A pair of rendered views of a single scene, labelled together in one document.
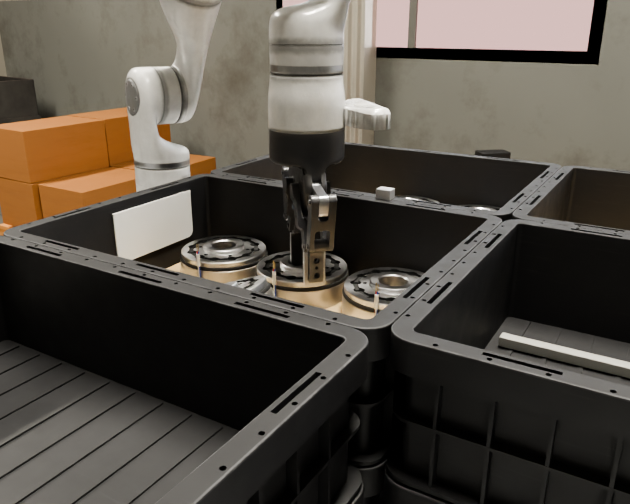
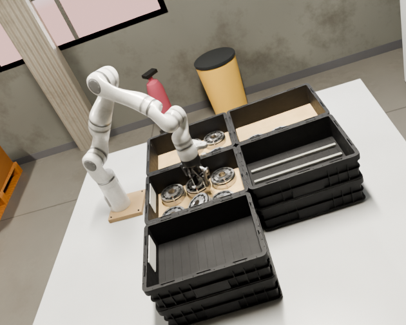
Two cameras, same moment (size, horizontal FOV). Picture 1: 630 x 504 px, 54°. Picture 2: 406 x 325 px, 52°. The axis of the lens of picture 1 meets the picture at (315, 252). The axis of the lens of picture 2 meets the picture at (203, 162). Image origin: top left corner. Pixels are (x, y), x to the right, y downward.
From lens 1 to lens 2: 111 cm
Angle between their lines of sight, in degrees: 25
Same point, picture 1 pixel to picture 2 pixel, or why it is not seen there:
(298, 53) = (185, 144)
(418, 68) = (86, 46)
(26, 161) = not seen: outside the picture
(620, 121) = (189, 31)
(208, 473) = (256, 221)
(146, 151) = (104, 178)
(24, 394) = (184, 247)
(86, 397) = (196, 238)
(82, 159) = not seen: outside the picture
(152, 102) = (100, 163)
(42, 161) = not seen: outside the picture
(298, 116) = (191, 156)
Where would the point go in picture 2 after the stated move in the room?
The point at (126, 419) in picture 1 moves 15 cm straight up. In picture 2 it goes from (209, 235) to (195, 206)
